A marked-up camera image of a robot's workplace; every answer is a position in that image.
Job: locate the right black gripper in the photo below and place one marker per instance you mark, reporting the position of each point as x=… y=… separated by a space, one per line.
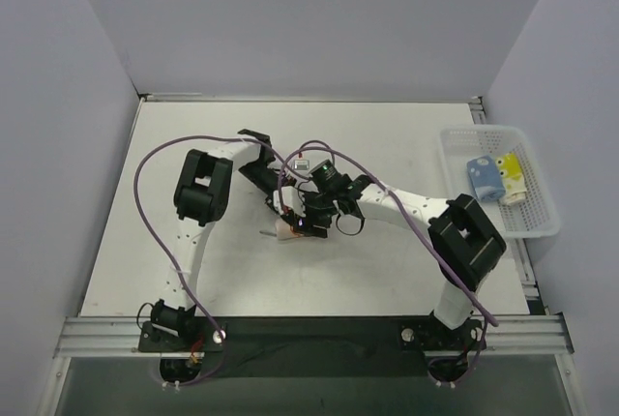
x=315 y=218

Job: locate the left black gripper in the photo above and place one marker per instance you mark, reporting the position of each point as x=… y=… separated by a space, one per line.
x=281 y=194

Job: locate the orange flower pattern towel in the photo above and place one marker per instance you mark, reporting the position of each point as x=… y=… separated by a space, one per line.
x=282 y=231

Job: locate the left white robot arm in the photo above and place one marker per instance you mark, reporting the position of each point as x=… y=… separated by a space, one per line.
x=200 y=199

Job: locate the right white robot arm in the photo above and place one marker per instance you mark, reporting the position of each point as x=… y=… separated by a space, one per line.
x=456 y=232

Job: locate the blue rolled towel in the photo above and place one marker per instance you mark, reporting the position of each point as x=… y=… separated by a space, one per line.
x=485 y=179

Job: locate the yellow rolled towel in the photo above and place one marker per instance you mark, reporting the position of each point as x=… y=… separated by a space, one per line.
x=512 y=178

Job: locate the white plastic basket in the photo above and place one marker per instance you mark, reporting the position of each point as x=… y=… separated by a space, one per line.
x=536 y=216

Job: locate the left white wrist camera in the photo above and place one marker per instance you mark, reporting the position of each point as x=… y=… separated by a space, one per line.
x=288 y=199

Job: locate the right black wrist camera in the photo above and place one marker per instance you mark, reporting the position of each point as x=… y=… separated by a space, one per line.
x=326 y=177

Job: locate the aluminium back rail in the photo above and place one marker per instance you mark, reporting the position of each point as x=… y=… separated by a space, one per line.
x=200 y=97

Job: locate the aluminium rail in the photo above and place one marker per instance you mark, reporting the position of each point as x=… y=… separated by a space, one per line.
x=109 y=336
x=200 y=97

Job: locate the aluminium front rail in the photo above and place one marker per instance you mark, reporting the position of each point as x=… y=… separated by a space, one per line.
x=109 y=336

